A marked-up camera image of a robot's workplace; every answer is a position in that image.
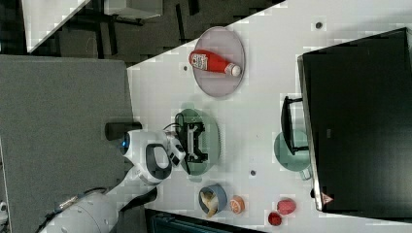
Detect green plastic strainer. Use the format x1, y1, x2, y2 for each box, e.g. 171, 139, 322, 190
179, 104, 221, 183

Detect strawberry toy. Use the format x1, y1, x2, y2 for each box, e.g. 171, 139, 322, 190
277, 199, 296, 215

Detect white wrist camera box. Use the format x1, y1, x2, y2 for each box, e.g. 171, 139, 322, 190
167, 136, 186, 167

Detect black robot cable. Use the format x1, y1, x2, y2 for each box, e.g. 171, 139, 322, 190
162, 121, 183, 132

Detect green mug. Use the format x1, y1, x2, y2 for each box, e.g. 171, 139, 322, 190
274, 132, 312, 181

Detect red round fruit toy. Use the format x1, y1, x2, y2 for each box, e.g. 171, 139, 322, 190
268, 212, 282, 226

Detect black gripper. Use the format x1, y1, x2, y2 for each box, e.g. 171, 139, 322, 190
175, 113, 208, 163

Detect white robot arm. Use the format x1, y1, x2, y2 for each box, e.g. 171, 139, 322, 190
36, 109, 219, 233

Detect pink round plate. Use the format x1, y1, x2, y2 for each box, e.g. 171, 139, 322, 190
189, 26, 246, 98

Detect red ketchup bottle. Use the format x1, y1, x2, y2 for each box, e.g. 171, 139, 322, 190
189, 50, 242, 77

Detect orange slice toy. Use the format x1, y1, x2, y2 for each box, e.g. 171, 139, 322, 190
229, 195, 245, 215

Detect black toaster oven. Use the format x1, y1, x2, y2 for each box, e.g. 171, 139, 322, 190
281, 27, 412, 222

